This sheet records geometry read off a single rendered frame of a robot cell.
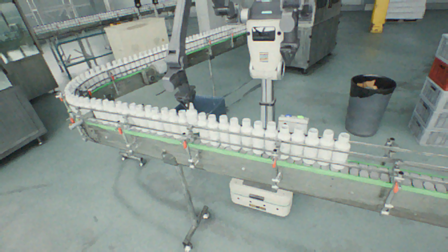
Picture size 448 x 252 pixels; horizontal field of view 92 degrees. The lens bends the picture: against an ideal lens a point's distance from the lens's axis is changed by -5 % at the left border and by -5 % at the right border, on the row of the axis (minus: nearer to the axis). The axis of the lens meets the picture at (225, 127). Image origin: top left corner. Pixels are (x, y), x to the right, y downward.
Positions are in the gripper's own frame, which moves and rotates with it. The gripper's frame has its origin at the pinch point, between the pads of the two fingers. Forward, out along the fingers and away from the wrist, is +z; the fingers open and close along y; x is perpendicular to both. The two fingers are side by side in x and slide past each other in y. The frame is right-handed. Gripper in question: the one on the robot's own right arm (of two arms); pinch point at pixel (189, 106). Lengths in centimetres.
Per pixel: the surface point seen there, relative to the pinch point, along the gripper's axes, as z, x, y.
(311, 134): 5, 58, 2
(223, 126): 7.9, 18.1, 2.4
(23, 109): 67, -305, -32
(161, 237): 118, -45, 31
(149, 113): 7.4, -28.4, 1.6
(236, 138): 12.8, 25.1, 4.1
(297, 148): 13, 53, 4
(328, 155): 14, 66, 3
